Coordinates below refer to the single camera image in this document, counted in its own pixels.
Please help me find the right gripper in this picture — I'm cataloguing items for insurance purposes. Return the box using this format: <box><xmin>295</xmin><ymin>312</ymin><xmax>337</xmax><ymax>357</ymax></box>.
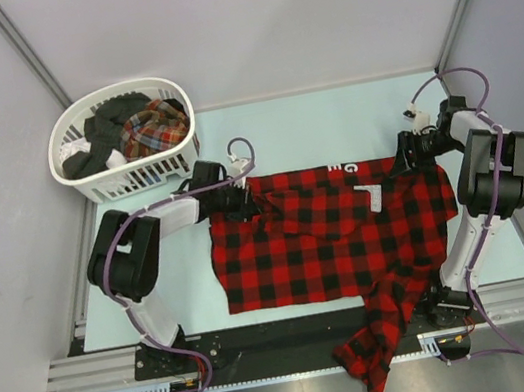
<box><xmin>382</xmin><ymin>121</ymin><xmax>468</xmax><ymax>180</ymax></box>

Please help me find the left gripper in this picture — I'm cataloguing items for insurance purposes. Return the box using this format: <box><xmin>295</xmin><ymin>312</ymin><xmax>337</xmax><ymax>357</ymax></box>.
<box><xmin>207</xmin><ymin>176</ymin><xmax>263</xmax><ymax>229</ymax></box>

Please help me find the red black plaid shirt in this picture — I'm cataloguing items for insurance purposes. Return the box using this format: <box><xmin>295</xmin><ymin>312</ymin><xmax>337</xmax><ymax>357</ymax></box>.
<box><xmin>209</xmin><ymin>157</ymin><xmax>459</xmax><ymax>392</ymax></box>

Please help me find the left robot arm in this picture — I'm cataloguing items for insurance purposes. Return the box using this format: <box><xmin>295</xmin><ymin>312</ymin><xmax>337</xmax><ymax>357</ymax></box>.
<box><xmin>86</xmin><ymin>154</ymin><xmax>257</xmax><ymax>374</ymax></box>

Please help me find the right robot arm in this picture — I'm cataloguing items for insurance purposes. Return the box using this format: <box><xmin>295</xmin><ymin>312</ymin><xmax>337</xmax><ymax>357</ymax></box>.
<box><xmin>391</xmin><ymin>95</ymin><xmax>524</xmax><ymax>328</ymax></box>

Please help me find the white laundry basket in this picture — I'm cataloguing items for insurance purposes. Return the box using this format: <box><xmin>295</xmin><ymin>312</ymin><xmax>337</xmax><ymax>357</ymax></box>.
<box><xmin>48</xmin><ymin>77</ymin><xmax>200</xmax><ymax>204</ymax></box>

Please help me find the multicolour plaid shirt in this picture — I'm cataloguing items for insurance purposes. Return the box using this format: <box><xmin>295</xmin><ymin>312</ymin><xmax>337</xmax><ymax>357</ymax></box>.
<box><xmin>120</xmin><ymin>98</ymin><xmax>191</xmax><ymax>161</ymax></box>

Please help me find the white garment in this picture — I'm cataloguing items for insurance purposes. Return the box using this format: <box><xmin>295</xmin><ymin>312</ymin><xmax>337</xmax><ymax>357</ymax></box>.
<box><xmin>59</xmin><ymin>138</ymin><xmax>127</xmax><ymax>180</ymax></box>

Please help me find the dark grey garment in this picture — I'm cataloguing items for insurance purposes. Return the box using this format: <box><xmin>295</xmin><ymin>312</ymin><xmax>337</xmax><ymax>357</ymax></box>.
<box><xmin>82</xmin><ymin>92</ymin><xmax>151</xmax><ymax>154</ymax></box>

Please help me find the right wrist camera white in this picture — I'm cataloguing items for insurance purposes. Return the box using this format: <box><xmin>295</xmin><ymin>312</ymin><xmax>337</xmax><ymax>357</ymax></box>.
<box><xmin>403</xmin><ymin>102</ymin><xmax>433</xmax><ymax>135</ymax></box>

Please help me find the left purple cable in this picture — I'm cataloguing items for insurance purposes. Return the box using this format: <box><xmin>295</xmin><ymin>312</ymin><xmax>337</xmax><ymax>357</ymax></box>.
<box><xmin>34</xmin><ymin>135</ymin><xmax>299</xmax><ymax>392</ymax></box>

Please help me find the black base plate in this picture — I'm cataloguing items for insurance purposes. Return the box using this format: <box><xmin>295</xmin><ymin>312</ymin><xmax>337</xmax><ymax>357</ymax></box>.
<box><xmin>133</xmin><ymin>306</ymin><xmax>484</xmax><ymax>392</ymax></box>

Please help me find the aluminium frame rail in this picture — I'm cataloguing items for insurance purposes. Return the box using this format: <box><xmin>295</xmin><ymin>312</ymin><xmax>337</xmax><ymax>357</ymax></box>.
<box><xmin>46</xmin><ymin>278</ymin><xmax>524</xmax><ymax>392</ymax></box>

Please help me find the white cable duct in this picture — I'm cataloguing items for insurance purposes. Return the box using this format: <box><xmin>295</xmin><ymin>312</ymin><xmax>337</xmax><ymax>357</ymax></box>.
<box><xmin>92</xmin><ymin>330</ymin><xmax>443</xmax><ymax>392</ymax></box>

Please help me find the left aluminium corner post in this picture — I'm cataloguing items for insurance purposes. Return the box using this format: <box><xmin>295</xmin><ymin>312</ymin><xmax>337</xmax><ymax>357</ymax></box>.
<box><xmin>0</xmin><ymin>4</ymin><xmax>73</xmax><ymax>109</ymax></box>

